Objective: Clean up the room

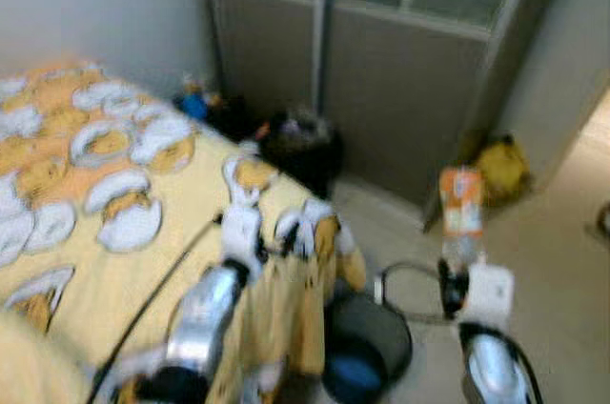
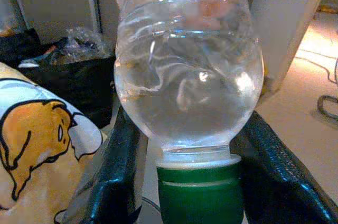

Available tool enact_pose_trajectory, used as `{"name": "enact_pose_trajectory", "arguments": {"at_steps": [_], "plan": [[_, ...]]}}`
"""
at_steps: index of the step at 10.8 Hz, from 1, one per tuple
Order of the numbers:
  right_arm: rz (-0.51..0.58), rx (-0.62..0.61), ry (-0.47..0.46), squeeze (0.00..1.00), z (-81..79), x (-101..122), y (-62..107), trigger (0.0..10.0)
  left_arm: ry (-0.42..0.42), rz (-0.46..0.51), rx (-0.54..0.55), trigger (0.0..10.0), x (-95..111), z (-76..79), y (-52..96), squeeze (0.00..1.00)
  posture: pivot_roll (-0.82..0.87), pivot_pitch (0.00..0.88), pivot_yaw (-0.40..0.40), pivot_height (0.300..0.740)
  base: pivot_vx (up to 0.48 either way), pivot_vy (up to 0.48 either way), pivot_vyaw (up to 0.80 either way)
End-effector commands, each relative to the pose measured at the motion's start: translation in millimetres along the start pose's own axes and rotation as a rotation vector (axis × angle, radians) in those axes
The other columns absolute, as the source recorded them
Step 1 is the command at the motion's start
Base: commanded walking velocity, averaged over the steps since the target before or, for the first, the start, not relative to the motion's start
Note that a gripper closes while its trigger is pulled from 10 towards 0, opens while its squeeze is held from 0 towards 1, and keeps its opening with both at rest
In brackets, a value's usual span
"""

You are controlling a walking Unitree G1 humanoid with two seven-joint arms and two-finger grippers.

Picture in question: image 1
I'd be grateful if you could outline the black garbage bag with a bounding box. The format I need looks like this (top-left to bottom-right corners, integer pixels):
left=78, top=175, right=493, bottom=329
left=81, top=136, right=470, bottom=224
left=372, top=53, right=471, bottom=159
left=259, top=111, right=346, bottom=200

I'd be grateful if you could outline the grey partition door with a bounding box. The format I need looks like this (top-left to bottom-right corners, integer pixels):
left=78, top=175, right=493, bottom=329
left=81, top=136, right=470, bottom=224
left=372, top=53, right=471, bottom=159
left=200, top=0, right=573, bottom=229

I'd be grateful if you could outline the yellow bag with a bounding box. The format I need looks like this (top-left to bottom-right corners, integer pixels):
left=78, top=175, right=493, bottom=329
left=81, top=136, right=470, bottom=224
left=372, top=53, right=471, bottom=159
left=474, top=135, right=533, bottom=207

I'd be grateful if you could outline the yellow cartoon print quilt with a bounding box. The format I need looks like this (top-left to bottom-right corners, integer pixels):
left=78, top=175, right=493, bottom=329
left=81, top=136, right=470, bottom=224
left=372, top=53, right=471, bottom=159
left=0, top=56, right=369, bottom=404

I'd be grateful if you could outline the small blue object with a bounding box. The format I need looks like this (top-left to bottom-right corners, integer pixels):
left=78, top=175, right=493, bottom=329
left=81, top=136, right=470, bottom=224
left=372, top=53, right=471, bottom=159
left=176, top=80, right=213, bottom=121

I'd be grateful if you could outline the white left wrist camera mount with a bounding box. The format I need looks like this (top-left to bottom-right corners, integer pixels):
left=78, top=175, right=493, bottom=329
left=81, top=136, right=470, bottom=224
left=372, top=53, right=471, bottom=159
left=219, top=204, right=264, bottom=272

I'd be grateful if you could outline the orange label plastic bottle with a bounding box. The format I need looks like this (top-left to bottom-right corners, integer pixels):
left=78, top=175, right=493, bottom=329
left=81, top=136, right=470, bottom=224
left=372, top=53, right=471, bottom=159
left=439, top=166, right=485, bottom=272

